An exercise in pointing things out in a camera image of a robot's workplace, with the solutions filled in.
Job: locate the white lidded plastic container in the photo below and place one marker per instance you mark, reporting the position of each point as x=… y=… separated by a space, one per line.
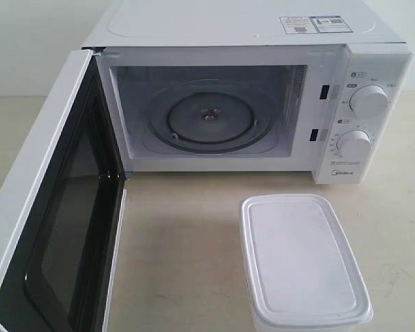
x=301 y=273

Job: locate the white microwave door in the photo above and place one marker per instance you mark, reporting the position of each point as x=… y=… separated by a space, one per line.
x=61 y=208

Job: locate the white microwave oven body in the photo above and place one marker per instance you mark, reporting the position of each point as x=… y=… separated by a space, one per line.
x=145 y=47

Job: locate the lower white control knob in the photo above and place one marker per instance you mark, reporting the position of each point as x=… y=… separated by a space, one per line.
x=354 y=145

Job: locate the white control knob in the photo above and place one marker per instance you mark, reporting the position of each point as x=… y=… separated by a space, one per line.
x=354 y=145
x=369 y=101

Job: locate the upper white control knob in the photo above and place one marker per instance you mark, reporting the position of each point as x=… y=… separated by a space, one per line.
x=369 y=101

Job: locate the white blue warning sticker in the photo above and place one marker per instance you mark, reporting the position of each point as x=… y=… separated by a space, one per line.
x=327 y=24

